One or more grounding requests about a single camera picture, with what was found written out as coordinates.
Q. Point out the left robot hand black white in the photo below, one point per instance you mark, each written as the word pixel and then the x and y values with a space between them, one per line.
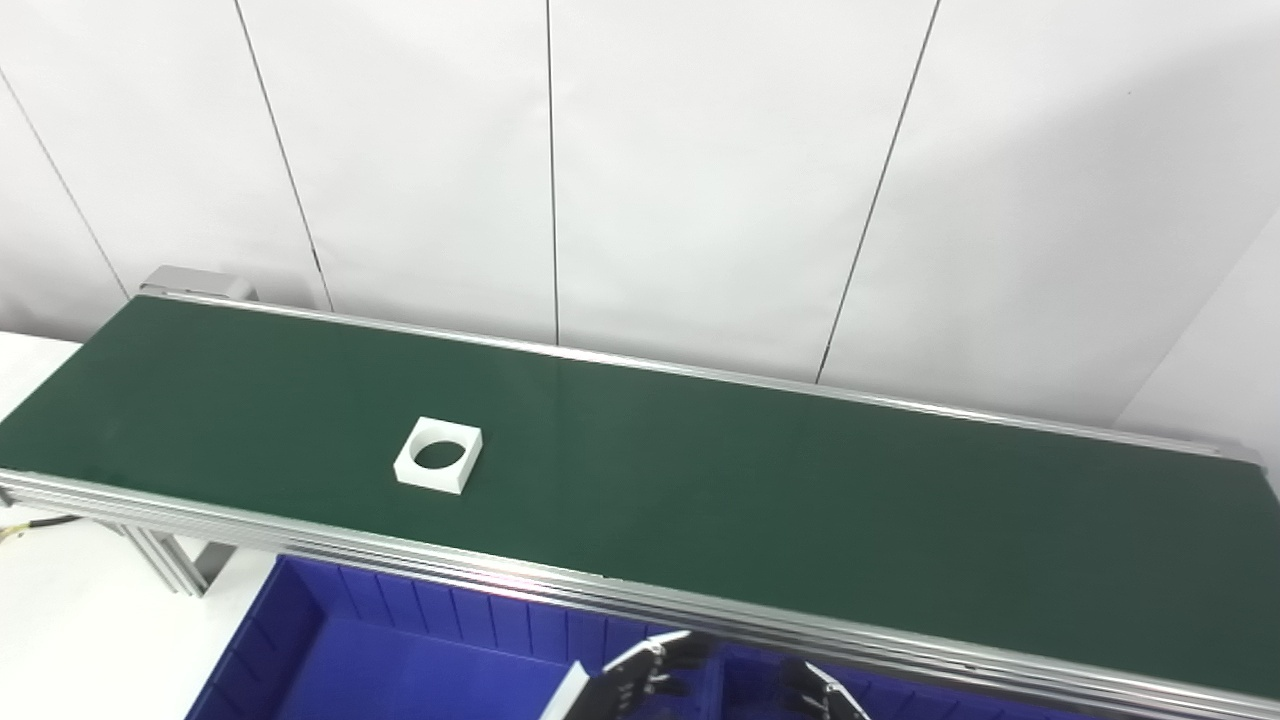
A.
pixel 620 685

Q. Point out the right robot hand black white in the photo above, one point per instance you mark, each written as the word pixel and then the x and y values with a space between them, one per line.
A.
pixel 820 700

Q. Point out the white square part round hole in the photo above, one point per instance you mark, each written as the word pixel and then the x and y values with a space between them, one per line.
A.
pixel 430 482

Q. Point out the blue plastic bin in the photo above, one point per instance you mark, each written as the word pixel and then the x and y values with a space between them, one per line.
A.
pixel 750 690
pixel 400 660

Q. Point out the aluminium conveyor leg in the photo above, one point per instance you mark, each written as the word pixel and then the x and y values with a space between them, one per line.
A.
pixel 170 560

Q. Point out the grey conveyor motor box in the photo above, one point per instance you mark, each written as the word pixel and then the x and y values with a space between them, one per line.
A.
pixel 195 282

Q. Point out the green conveyor belt aluminium frame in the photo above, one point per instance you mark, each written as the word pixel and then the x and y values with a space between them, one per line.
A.
pixel 700 480

